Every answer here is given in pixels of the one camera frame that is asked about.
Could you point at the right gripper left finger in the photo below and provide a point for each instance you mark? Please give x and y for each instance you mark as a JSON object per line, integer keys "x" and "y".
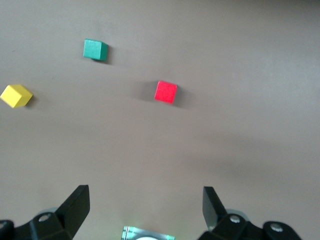
{"x": 72, "y": 213}

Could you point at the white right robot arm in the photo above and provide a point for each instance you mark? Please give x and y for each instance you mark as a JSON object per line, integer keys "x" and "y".
{"x": 148, "y": 238}

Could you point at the brown table cover sheet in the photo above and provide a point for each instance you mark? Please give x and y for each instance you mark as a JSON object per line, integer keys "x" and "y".
{"x": 175, "y": 150}

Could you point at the green wooden block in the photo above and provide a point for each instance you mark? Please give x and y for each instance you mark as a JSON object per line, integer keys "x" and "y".
{"x": 94, "y": 49}

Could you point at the red wooden block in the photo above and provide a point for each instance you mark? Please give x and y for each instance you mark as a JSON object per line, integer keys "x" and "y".
{"x": 165, "y": 92}

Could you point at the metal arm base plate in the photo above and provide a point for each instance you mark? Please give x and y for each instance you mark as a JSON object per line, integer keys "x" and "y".
{"x": 130, "y": 232}

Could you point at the yellow wooden block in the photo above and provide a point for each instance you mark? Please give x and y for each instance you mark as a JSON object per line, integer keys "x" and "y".
{"x": 15, "y": 96}

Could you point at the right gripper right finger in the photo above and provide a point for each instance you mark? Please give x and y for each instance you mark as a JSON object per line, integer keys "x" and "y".
{"x": 215, "y": 218}

